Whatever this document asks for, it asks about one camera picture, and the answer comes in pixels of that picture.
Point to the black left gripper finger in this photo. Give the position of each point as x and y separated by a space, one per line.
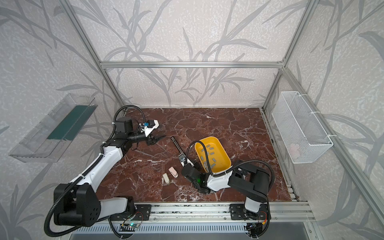
150 140
159 138

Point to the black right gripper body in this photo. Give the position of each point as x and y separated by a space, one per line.
183 160

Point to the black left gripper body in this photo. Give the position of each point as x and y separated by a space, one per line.
150 139

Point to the beige white stapler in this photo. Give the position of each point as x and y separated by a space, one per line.
166 178

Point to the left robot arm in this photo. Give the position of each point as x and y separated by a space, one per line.
76 204

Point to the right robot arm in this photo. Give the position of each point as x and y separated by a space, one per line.
254 179

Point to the yellow plastic tray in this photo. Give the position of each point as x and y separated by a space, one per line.
223 161

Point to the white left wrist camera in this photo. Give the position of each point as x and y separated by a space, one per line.
149 126

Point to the clear plastic wall bin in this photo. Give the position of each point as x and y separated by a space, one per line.
48 141

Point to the aluminium frame corner post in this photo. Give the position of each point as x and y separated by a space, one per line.
70 13

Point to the white slotted cable duct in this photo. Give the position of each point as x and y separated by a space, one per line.
179 228

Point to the aluminium frame crossbar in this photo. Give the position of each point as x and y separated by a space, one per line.
158 65

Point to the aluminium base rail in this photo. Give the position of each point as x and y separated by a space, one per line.
219 212

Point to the white wire wall basket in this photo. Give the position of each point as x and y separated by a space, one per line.
303 135

